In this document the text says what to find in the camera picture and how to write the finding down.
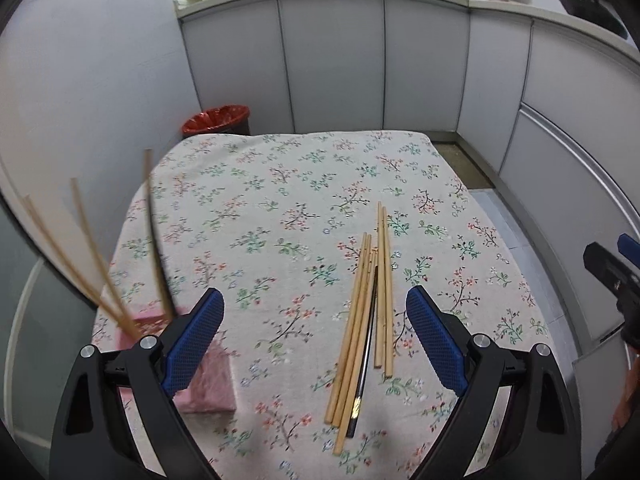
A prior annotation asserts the wooden chopstick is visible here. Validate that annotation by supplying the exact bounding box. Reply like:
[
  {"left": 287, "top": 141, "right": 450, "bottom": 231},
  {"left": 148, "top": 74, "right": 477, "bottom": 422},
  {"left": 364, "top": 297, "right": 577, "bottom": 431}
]
[
  {"left": 23, "top": 195, "right": 140, "bottom": 338},
  {"left": 324, "top": 232, "right": 368, "bottom": 426},
  {"left": 334, "top": 233, "right": 371, "bottom": 427},
  {"left": 143, "top": 148, "right": 177, "bottom": 321},
  {"left": 70, "top": 178, "right": 140, "bottom": 338},
  {"left": 333, "top": 248, "right": 376, "bottom": 456}
]

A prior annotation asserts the black chopstick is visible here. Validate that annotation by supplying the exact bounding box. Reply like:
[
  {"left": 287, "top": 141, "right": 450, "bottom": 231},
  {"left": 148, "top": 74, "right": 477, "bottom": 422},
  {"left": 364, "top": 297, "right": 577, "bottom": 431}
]
[{"left": 346, "top": 268, "right": 378, "bottom": 438}]

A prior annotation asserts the person's right hand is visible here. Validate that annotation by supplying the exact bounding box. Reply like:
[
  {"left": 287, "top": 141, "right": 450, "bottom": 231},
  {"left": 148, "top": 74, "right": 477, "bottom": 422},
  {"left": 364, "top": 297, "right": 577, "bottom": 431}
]
[{"left": 612, "top": 358, "right": 639, "bottom": 431}]

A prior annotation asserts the pink chopstick holder basket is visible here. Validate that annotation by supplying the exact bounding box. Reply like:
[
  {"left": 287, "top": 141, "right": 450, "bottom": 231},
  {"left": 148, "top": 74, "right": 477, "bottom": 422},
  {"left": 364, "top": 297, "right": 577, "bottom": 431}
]
[{"left": 114, "top": 314, "right": 236, "bottom": 414}]

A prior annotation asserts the brown floor mat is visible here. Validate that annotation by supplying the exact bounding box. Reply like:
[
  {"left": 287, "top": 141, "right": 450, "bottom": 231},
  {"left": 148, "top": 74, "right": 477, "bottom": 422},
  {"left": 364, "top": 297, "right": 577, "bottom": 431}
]
[{"left": 434, "top": 142, "right": 494, "bottom": 190}]

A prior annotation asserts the floral tablecloth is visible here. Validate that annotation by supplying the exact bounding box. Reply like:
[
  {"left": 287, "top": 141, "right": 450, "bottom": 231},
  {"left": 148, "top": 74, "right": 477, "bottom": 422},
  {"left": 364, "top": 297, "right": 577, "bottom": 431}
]
[{"left": 111, "top": 130, "right": 550, "bottom": 479}]

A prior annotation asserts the red trash bin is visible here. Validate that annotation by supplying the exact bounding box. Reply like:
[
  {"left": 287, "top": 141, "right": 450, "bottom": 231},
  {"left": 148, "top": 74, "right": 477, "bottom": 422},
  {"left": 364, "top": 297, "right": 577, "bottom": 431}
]
[{"left": 181, "top": 104, "right": 250, "bottom": 139}]

